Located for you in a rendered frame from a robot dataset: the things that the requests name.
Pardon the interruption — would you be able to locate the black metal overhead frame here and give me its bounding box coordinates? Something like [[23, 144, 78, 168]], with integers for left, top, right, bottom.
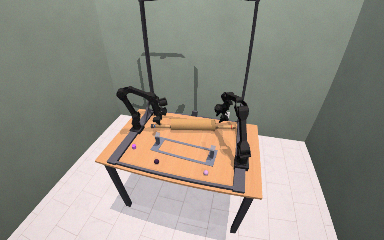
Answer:
[[138, 0, 261, 138]]

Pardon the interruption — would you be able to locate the tan paper roll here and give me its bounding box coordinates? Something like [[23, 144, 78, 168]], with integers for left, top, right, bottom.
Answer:
[[171, 118, 216, 131]]

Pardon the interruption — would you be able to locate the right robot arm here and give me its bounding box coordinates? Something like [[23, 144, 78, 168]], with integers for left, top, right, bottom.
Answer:
[[116, 86, 168, 131]]

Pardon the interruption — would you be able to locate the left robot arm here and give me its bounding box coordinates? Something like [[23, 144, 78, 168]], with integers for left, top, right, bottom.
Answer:
[[214, 92, 252, 166]]

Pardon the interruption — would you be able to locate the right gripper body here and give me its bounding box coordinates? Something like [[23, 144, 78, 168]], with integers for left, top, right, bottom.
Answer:
[[153, 107, 163, 123]]

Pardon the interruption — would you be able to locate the grey metal rack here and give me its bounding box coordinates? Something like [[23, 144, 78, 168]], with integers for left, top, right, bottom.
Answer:
[[151, 132, 218, 167]]

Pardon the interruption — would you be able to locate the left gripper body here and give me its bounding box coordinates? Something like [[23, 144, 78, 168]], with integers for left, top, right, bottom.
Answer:
[[216, 104, 230, 122]]

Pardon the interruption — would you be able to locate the brown round bar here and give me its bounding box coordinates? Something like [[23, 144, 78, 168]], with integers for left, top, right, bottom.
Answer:
[[151, 124, 236, 129]]

